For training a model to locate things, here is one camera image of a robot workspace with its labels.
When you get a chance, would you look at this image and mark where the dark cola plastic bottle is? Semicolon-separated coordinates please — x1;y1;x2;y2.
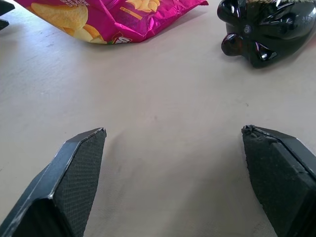
216;0;316;69

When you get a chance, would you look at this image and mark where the magenta potato chip bag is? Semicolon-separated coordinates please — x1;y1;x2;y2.
12;0;209;44

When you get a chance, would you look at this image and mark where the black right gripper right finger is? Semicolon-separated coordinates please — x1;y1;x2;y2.
241;124;316;237

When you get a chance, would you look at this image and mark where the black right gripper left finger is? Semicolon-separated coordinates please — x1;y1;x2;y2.
0;127;107;237

